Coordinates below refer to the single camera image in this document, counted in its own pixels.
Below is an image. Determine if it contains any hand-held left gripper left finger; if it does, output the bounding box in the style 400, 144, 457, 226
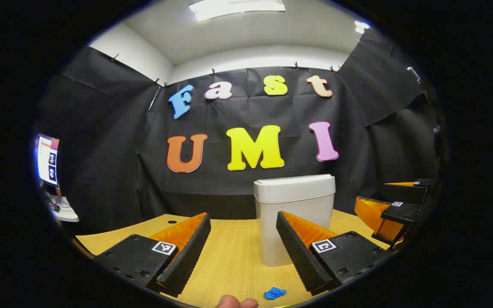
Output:
94, 212, 212, 299

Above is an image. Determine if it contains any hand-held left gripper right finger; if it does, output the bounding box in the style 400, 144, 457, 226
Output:
276, 210, 390, 296

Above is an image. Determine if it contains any white desktop garbage bin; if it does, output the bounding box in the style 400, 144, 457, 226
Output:
253, 174, 336, 267

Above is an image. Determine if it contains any wooden desktop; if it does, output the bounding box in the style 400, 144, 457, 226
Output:
75, 209, 401, 308

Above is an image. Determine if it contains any white side table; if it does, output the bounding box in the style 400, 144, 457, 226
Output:
45, 190, 80, 223

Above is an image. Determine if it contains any black backdrop cloth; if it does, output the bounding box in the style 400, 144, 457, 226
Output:
33, 28, 446, 235

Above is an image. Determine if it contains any computer monitor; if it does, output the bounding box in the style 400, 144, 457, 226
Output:
37, 134, 60, 186

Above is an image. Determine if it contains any long ceiling light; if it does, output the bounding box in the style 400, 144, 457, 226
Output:
189, 0, 286, 23

